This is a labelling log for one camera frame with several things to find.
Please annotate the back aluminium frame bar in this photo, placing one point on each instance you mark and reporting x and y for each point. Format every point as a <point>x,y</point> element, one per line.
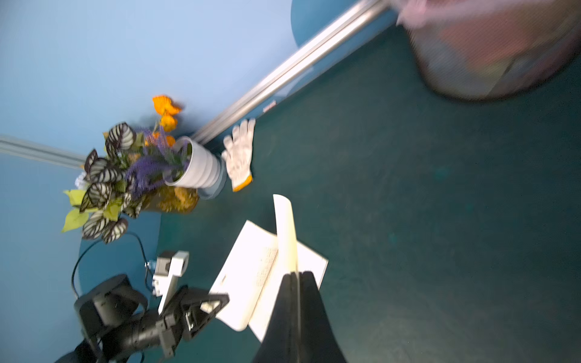
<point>331,37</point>

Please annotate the mesh trash bin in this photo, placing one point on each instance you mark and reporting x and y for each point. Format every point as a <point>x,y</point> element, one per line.
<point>476,64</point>

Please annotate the artificial plant bouquet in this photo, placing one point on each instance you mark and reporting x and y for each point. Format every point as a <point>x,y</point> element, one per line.
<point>132,175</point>

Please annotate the white work glove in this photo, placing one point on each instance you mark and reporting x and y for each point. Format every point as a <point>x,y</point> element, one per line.
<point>238,154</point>

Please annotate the left side frame bar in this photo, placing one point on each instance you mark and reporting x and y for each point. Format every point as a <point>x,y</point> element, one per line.
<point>41,153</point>

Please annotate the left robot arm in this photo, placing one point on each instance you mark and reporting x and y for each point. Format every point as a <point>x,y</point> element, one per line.
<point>77,356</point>

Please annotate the pink trash bag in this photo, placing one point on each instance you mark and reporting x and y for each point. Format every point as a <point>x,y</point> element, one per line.
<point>415,15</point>

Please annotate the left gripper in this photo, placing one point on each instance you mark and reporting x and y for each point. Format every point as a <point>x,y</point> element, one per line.
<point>116,322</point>

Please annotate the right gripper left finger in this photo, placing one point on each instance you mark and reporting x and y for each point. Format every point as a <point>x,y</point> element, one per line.
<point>281,341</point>

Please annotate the yellow sticky note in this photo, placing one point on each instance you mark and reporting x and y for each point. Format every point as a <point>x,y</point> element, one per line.
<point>286,234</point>

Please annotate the purple covered book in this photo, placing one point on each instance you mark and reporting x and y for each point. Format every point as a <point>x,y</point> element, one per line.
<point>251,277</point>

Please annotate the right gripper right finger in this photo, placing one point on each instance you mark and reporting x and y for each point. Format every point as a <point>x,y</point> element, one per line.
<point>317,340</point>

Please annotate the white flower pot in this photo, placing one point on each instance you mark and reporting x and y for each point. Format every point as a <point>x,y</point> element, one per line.
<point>203,170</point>

